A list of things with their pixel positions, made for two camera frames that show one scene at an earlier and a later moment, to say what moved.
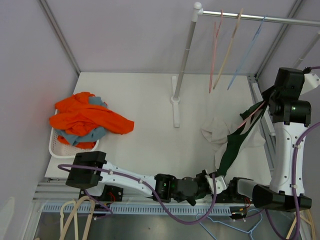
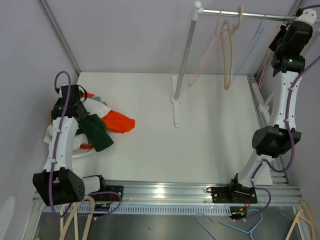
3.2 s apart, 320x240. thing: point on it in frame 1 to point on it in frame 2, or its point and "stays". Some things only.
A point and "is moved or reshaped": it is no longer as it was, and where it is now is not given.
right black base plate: x=231 y=195 stays
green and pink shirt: x=233 y=141 to x=91 y=125
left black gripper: x=202 y=176 to x=85 y=113
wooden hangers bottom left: x=76 y=206 stays
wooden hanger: x=227 y=51 is moved or reshaped
